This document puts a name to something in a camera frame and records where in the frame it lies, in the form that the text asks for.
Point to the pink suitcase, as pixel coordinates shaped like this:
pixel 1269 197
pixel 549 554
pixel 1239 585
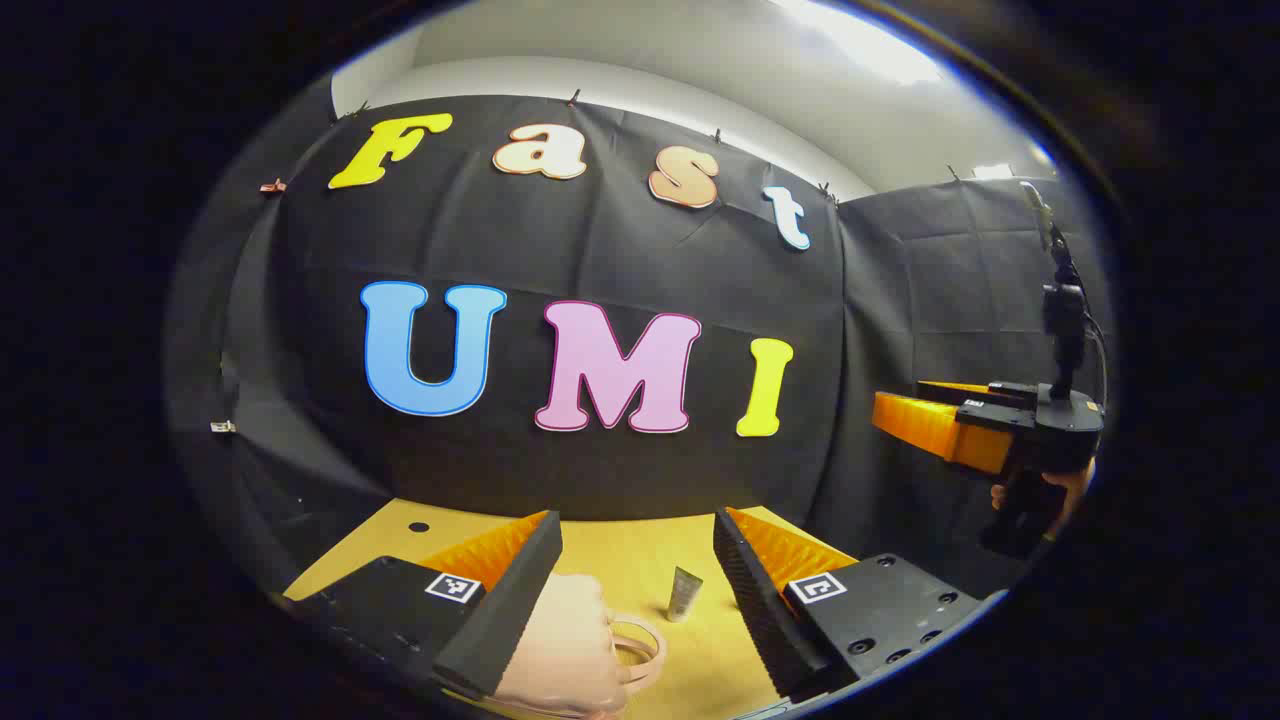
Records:
pixel 560 640

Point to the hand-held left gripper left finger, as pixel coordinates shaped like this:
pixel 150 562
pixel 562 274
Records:
pixel 505 620

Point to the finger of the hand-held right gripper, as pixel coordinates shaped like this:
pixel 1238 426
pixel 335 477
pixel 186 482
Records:
pixel 930 425
pixel 960 390

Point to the grey skin care tube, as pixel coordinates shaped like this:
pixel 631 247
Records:
pixel 685 595

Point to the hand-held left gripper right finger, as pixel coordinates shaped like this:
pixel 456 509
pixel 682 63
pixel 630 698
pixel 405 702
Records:
pixel 765 615

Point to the small copper clip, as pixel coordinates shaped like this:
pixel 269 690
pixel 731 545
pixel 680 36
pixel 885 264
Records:
pixel 272 186

